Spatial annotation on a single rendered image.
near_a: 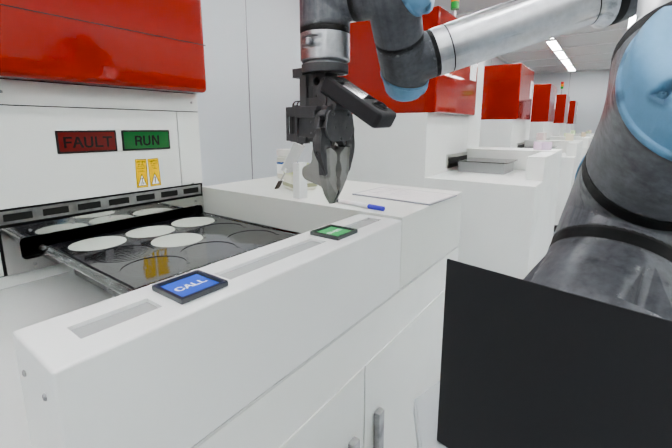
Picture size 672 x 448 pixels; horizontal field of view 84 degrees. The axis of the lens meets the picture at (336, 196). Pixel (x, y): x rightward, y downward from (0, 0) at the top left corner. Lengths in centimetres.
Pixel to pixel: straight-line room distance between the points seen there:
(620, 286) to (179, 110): 98
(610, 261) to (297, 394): 40
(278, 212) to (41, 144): 50
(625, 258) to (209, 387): 40
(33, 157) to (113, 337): 63
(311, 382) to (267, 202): 48
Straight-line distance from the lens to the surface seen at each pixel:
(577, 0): 72
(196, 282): 45
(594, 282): 38
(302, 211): 85
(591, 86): 1358
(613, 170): 39
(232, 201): 103
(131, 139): 102
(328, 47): 57
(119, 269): 72
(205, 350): 42
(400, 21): 58
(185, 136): 110
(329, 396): 64
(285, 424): 57
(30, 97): 96
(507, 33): 67
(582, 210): 44
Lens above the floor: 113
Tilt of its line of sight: 10 degrees down
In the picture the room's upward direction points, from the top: straight up
